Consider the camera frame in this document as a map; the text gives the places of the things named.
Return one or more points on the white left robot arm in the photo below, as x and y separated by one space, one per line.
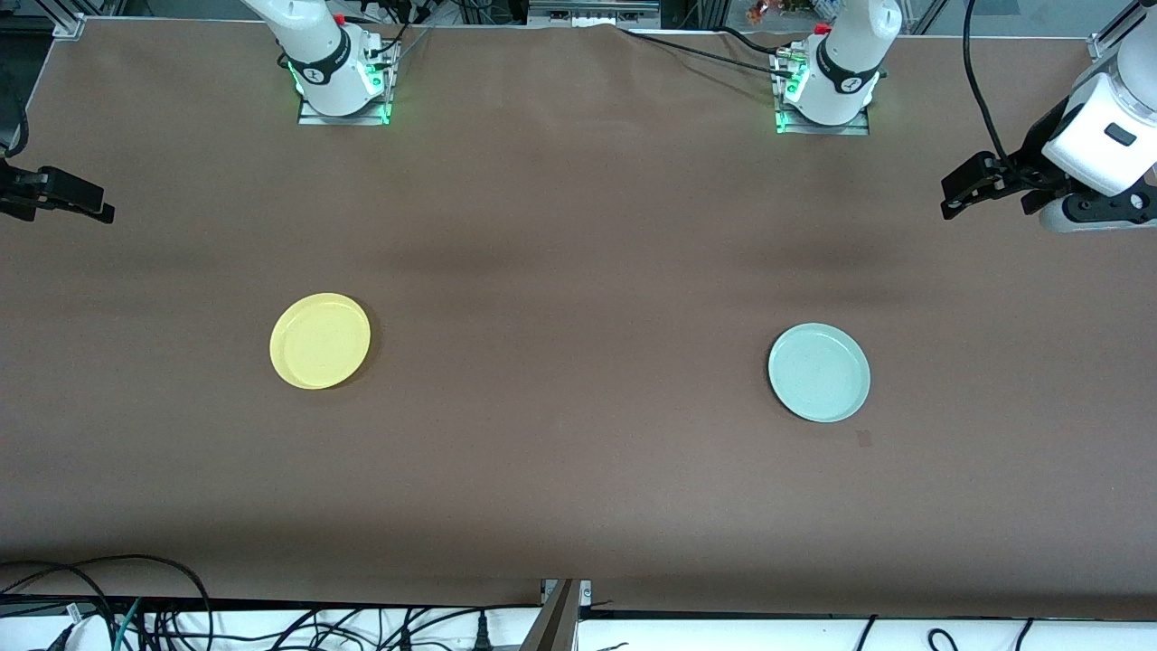
841 54

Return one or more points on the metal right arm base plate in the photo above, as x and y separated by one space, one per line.
343 119

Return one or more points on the brown table cover mat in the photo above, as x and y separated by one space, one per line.
578 497

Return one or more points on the yellow round plate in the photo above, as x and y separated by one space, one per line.
320 341

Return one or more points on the silver rail with sockets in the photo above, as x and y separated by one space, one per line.
592 14

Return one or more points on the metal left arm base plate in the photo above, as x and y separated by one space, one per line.
823 129

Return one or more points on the small metal corner bracket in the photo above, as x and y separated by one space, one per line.
586 592

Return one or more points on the aluminium profile beam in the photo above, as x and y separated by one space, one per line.
556 624

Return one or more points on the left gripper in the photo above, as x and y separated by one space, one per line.
1036 161

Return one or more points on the pale green round plate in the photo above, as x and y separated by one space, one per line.
819 372

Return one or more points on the aluminium frame corner post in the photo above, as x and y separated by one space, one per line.
1116 36
68 20

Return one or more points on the black power plug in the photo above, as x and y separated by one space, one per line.
484 637

